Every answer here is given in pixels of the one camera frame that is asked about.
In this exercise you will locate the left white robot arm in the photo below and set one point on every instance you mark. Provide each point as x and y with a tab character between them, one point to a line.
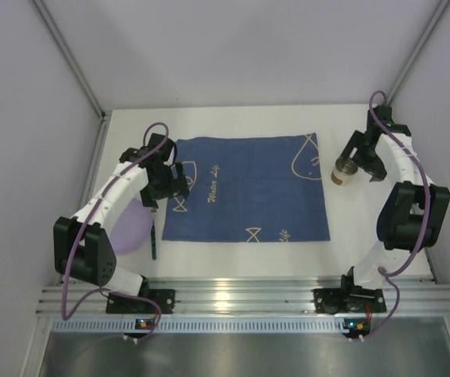
82	246

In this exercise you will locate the purple bowl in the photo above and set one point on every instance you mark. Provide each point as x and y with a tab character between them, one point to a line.
132	228

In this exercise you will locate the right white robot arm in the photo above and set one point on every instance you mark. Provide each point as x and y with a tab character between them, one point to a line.
415	209

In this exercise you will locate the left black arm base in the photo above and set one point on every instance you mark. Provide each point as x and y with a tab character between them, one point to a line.
156	301

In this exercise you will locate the right aluminium frame post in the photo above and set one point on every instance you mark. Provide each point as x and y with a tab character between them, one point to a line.
420	42

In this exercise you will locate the blue fish-print cloth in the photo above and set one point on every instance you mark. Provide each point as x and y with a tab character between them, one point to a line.
249	190

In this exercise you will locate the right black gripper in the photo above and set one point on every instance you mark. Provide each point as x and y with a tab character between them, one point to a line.
364	158

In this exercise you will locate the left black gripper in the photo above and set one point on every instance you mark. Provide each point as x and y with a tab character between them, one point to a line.
168	188

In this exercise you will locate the metal cup with cork base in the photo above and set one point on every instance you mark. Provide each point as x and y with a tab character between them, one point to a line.
343	171

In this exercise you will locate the aluminium mounting rail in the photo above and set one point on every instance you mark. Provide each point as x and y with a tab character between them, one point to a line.
290	296

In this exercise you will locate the teal-handled fork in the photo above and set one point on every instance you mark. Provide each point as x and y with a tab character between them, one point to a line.
153	235

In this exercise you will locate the perforated cable duct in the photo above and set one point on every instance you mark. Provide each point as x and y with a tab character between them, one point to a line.
204	325

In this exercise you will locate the left aluminium frame post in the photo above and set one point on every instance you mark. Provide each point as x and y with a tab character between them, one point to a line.
59	40

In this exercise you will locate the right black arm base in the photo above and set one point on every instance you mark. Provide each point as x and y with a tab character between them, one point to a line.
348	298

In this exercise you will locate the aluminium frame post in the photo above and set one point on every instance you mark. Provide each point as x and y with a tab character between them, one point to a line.
420	42
59	40

